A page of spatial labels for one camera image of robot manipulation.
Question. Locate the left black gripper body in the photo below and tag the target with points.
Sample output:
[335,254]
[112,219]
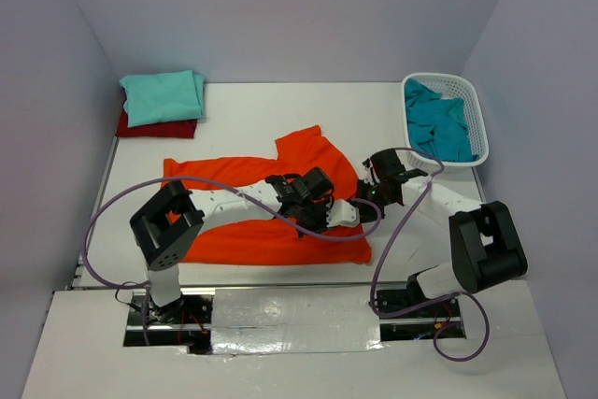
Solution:
[313,216]

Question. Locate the orange t shirt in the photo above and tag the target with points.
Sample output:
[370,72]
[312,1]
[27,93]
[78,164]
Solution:
[273,242]

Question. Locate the dark red t shirt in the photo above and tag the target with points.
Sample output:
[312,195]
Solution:
[172,129]

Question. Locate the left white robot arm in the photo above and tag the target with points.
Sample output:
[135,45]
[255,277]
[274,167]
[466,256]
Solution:
[167,225]

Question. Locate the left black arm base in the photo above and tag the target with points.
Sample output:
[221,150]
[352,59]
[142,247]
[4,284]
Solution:
[187,326]

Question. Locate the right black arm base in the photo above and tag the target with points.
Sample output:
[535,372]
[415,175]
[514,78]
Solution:
[408,320]

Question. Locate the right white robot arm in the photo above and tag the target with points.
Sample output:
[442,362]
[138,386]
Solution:
[485,247]

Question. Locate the dark teal t shirt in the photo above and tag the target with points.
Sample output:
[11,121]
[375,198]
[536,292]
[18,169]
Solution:
[437,126]

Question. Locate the shiny taped white panel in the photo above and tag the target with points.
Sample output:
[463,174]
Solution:
[293,321]

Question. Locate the white laundry basket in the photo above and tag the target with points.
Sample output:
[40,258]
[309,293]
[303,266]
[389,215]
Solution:
[450,86]

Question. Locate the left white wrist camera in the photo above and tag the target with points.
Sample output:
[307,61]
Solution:
[342,214]

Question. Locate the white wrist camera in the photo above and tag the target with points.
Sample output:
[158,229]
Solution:
[370,175]
[342,214]

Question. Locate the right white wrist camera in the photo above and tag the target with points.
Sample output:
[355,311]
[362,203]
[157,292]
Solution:
[370,175]

